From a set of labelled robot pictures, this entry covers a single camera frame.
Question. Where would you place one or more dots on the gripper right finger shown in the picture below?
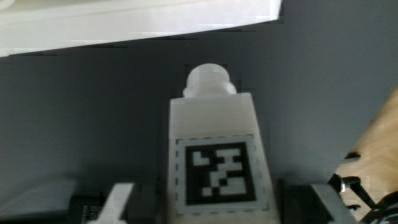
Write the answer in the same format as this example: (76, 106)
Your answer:
(311, 204)

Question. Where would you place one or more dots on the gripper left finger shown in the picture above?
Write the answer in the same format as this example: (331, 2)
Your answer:
(119, 207)

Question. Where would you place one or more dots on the white table leg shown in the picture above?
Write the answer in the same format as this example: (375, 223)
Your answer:
(219, 185)

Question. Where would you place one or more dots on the white square tabletop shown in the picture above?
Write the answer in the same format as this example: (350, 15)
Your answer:
(53, 24)

